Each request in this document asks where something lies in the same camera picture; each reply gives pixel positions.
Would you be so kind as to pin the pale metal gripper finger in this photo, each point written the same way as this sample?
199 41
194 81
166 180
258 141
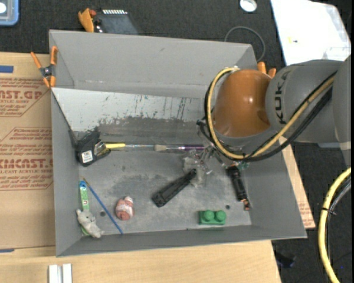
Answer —
204 169
198 158

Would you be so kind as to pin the green toy brick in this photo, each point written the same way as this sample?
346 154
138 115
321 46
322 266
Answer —
212 217

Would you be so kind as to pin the grey metal bin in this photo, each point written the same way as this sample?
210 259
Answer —
153 187

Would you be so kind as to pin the thin blue stick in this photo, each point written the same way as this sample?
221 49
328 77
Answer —
104 206

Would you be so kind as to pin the black tape measure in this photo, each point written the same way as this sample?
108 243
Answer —
88 150

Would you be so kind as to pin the green and blue toothbrush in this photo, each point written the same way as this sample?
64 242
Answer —
84 196

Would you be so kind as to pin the grey toy animal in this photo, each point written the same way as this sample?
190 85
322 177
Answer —
88 221

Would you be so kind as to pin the brown cardboard board red print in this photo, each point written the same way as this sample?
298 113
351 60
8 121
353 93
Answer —
20 146

